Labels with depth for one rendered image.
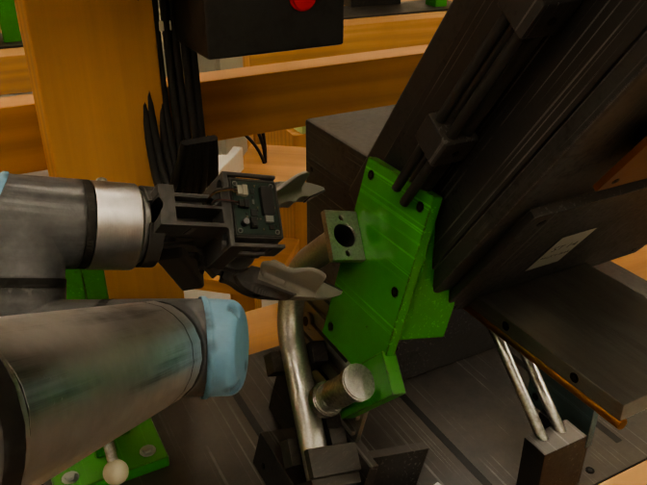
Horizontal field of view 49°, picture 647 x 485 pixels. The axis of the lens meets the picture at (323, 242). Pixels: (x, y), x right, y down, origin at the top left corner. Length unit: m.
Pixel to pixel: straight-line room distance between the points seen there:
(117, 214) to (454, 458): 0.52
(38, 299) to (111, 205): 0.09
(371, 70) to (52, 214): 0.67
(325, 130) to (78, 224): 0.42
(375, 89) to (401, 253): 0.51
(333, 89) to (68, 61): 0.41
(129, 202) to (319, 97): 0.55
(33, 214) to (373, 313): 0.34
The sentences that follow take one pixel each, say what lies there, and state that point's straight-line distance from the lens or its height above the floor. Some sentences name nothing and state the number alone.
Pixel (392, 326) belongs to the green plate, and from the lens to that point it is 0.69.
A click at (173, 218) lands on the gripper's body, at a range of 0.59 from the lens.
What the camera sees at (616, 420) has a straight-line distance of 0.68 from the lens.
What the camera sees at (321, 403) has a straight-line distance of 0.74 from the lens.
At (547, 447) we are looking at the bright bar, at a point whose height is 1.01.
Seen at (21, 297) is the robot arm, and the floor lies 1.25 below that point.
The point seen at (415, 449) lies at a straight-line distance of 0.83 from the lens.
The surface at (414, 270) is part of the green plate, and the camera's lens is 0.67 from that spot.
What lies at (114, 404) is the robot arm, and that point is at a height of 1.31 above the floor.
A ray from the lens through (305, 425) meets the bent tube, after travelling 0.79.
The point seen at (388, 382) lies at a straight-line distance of 0.70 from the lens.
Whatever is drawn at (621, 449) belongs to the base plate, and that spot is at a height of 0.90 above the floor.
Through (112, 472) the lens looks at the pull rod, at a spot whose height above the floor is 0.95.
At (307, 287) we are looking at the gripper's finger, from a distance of 0.68.
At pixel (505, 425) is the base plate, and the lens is 0.96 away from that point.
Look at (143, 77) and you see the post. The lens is 0.89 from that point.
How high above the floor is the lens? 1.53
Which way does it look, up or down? 28 degrees down
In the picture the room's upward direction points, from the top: straight up
